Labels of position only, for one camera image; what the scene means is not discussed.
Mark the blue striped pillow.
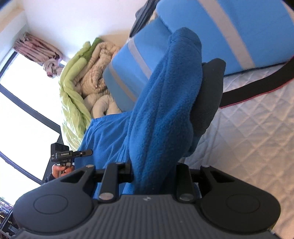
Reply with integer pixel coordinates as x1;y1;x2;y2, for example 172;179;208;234
103;17;171;112
156;1;293;74

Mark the person's left hand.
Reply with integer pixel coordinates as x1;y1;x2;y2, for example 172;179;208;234
51;164;75;179

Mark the blue striped pillow right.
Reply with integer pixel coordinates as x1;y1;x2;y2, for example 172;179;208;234
156;1;293;74

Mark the black strap with red edge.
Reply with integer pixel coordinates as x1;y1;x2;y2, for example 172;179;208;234
219;62;294;109

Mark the blue fleece jacket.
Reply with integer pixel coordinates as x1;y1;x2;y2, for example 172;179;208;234
75;28;226;194

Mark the dark navy garment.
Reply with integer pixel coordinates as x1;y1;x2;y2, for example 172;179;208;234
129;0;159;38

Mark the pink floral curtain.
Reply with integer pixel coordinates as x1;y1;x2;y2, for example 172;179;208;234
13;32;64;78

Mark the blue striped pillow left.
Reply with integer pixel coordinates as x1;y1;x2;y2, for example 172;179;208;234
103;17;171;112

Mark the beige comforter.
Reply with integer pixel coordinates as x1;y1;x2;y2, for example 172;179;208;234
73;42;122;119

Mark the white quilted bedspread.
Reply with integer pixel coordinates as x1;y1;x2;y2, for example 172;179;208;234
184;62;293;238

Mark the window frame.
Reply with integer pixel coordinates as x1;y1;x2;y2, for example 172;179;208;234
0;50;64;185

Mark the light green blanket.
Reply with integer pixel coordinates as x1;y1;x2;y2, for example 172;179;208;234
59;37;102;150

